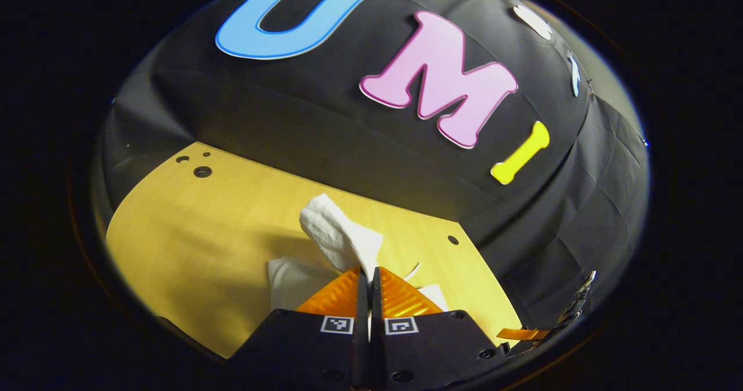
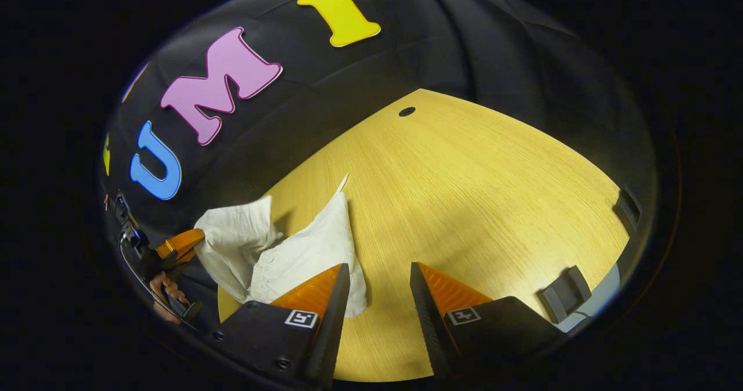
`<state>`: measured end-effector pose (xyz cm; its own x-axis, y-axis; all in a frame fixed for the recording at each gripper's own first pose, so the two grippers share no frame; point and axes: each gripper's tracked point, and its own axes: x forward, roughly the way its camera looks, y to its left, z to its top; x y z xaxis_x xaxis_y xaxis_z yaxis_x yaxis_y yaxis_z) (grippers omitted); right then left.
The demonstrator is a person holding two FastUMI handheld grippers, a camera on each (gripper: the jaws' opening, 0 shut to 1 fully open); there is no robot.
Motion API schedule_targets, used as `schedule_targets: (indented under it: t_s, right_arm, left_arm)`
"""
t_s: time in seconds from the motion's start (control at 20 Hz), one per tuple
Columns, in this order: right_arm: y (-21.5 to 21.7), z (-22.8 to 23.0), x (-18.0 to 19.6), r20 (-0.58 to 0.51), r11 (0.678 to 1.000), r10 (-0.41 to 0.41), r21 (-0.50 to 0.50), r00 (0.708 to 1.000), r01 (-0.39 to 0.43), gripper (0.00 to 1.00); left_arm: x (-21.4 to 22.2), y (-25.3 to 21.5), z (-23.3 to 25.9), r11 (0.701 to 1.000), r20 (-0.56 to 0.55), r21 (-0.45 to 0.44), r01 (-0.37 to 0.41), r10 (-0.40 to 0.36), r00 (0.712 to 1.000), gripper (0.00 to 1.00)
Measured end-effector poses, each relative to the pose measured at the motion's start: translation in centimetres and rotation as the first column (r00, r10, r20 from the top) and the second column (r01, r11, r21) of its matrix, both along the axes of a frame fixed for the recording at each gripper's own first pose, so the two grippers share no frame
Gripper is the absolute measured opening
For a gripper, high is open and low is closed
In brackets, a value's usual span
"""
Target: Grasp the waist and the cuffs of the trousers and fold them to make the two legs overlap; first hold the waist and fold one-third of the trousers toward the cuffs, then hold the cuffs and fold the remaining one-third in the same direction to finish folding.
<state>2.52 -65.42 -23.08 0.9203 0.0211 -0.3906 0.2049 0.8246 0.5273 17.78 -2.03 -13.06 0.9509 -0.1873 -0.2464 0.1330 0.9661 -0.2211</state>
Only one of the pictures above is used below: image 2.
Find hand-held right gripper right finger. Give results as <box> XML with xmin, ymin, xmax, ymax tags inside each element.
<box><xmin>409</xmin><ymin>262</ymin><xmax>568</xmax><ymax>381</ymax></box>

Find black backdrop cloth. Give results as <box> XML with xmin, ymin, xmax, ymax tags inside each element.
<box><xmin>102</xmin><ymin>0</ymin><xmax>659</xmax><ymax>276</ymax></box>

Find white jeans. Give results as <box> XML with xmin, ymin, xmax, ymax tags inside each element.
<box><xmin>194</xmin><ymin>173</ymin><xmax>370</xmax><ymax>320</ymax></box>

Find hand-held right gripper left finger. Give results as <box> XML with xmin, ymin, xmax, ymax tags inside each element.
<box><xmin>216</xmin><ymin>263</ymin><xmax>352</xmax><ymax>390</ymax></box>

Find black table clamp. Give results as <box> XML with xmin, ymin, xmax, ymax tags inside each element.
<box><xmin>537</xmin><ymin>265</ymin><xmax>593</xmax><ymax>325</ymax></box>
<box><xmin>612</xmin><ymin>188</ymin><xmax>643</xmax><ymax>233</ymax></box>

